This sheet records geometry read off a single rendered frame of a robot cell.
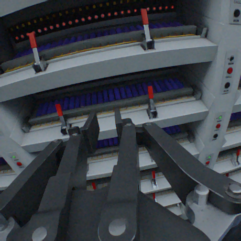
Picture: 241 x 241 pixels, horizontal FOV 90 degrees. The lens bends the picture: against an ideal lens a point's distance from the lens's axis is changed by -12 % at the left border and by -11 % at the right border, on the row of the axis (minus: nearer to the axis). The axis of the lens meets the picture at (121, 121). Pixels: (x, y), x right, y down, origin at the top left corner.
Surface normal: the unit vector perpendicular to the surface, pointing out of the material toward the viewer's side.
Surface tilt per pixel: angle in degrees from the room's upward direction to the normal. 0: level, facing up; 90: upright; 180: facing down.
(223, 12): 90
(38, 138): 19
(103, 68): 109
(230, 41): 90
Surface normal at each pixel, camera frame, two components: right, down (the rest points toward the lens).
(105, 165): -0.11, -0.62
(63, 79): 0.15, 0.76
